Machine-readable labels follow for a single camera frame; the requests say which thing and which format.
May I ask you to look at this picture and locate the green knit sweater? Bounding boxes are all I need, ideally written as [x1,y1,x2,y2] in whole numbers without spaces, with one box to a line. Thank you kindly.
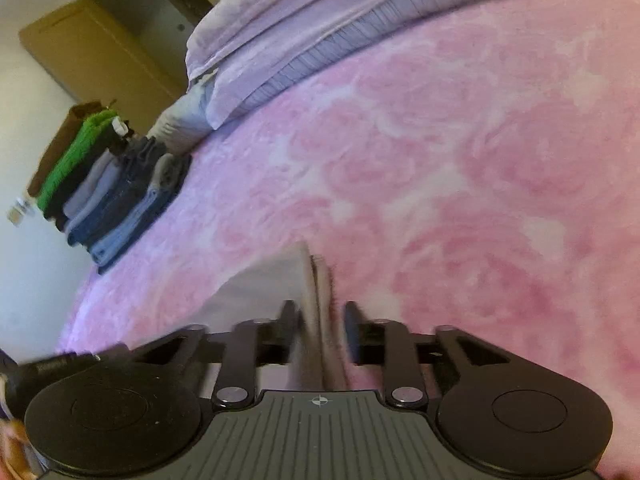
[37,110,122,214]

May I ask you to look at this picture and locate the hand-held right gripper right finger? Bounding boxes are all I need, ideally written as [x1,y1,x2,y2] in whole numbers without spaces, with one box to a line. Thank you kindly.
[344,301,507,409]

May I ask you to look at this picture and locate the blue-grey ribbed quilt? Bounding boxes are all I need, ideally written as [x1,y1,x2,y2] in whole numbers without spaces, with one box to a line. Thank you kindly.
[257,0,481,107]

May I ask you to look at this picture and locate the light grey garment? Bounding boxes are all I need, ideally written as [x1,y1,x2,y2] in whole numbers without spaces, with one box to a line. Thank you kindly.
[192,242,351,394]

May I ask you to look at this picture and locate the lavender grey folded garment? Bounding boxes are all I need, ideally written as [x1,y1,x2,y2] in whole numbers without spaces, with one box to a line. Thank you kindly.
[62,152,123,222]

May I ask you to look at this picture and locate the pale blue pillow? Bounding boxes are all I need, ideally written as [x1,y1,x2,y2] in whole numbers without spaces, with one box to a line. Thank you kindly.
[146,79,222,157]

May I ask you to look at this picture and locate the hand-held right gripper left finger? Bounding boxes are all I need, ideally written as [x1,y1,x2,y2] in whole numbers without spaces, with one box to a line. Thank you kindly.
[132,300,299,409]

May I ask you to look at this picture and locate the lavender quilt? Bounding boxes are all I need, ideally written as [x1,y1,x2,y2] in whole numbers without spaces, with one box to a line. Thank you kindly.
[185,0,640,132]

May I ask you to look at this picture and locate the light blue folded jeans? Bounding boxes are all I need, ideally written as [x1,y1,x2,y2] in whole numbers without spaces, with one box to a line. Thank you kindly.
[86,180,176,270]

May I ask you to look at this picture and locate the black folded garment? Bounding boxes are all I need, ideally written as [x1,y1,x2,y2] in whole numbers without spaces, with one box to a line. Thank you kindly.
[44,147,128,233]

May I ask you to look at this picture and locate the pink floral blanket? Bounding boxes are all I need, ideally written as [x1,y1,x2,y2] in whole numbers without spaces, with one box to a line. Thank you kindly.
[55,0,640,480]

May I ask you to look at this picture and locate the wooden door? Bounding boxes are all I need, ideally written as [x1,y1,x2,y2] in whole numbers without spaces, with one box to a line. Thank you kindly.
[19,0,223,113]

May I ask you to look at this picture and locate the dark blue folded jeans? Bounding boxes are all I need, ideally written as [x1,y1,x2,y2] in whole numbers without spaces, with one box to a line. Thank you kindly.
[66,137,168,248]

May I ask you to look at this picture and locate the person's left hand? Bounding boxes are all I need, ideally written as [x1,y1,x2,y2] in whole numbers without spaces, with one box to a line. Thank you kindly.
[0,417,32,480]

